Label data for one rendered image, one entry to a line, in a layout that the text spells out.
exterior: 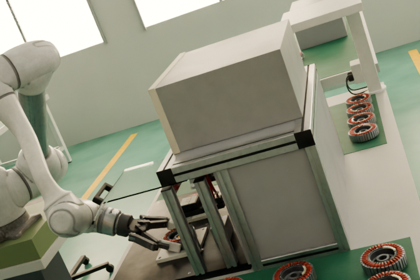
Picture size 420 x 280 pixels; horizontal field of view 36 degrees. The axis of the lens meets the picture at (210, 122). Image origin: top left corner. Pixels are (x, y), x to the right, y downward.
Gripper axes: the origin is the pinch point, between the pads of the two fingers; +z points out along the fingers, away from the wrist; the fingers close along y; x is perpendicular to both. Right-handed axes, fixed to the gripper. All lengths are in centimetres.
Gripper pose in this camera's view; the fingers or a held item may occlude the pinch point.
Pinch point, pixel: (179, 237)
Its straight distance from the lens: 211.5
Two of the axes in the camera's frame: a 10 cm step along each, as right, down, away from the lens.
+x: -1.6, 9.2, 3.6
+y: 1.7, -3.4, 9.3
